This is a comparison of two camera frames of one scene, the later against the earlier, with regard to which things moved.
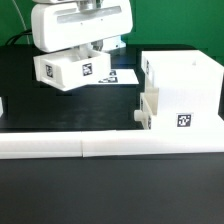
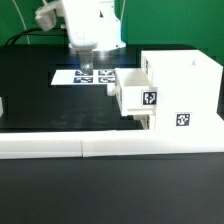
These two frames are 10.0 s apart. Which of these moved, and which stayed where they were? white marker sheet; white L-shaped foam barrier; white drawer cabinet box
Moved: white marker sheet
Stayed: white L-shaped foam barrier; white drawer cabinet box
